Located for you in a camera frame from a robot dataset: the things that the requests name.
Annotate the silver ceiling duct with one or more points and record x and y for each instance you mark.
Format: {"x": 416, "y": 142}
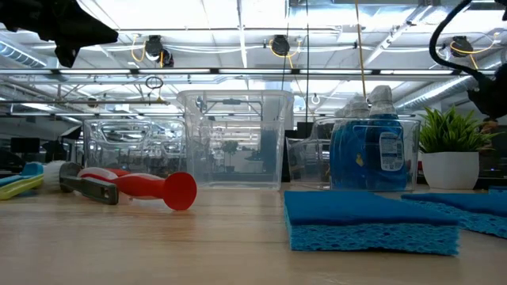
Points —
{"x": 443, "y": 89}

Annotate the blue sponge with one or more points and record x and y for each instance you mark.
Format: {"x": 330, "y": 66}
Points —
{"x": 467, "y": 210}
{"x": 499, "y": 190}
{"x": 368, "y": 221}

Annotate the blue scrub brush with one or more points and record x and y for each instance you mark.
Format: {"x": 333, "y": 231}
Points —
{"x": 33, "y": 169}

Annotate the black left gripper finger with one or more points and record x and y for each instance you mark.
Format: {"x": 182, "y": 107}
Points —
{"x": 79, "y": 23}
{"x": 67, "y": 53}

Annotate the yellow-green scrub brush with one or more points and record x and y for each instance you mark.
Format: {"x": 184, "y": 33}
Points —
{"x": 20, "y": 188}

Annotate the green plant in white pot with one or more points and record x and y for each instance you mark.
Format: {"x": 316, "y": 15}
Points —
{"x": 449, "y": 170}

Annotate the red white dish brush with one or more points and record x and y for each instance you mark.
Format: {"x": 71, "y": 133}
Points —
{"x": 178, "y": 192}

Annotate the black monitor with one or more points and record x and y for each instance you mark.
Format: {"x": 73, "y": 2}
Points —
{"x": 24, "y": 145}

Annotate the large clear plastic bin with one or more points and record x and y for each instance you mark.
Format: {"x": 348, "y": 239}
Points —
{"x": 186, "y": 138}

